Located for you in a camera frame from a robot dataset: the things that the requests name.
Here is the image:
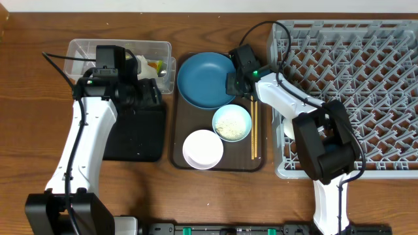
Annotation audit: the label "white tissue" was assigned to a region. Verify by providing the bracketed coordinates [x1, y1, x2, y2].
[136, 55, 158, 80]

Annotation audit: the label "yellow green snack wrapper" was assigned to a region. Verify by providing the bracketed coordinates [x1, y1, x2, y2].
[148, 60, 163, 74]

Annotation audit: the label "dark blue plate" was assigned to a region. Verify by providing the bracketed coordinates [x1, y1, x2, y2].
[177, 52, 235, 110]

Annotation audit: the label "light blue bowl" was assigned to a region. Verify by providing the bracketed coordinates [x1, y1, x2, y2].
[212, 104, 251, 142]

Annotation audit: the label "rice food scraps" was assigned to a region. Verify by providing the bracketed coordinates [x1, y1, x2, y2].
[215, 114, 246, 141]

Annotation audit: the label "white cup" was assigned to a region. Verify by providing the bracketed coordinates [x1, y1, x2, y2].
[282, 118, 295, 140]

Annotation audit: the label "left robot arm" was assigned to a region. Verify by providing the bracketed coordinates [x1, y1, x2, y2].
[25, 45, 162, 234]

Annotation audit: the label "clear plastic waste bin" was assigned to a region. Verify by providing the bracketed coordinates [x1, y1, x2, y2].
[64, 39, 176, 94]

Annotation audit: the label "grey dishwasher rack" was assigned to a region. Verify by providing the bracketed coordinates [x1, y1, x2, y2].
[267, 20, 417, 179]

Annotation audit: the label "left wooden chopstick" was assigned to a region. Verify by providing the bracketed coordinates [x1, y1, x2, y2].
[250, 96, 255, 160]

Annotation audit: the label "wooden chopstick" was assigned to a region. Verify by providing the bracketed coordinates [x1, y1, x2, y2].
[254, 101, 258, 159]
[250, 96, 255, 160]

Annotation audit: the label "black plastic tray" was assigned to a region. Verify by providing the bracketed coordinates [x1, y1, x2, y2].
[103, 104, 167, 162]

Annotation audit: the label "right wooden chopstick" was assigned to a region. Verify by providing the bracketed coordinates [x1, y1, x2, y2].
[254, 101, 258, 159]

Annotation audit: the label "white pink bowl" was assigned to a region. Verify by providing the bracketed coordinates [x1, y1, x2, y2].
[182, 129, 223, 170]

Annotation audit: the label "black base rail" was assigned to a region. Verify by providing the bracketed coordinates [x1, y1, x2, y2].
[114, 215, 393, 235]

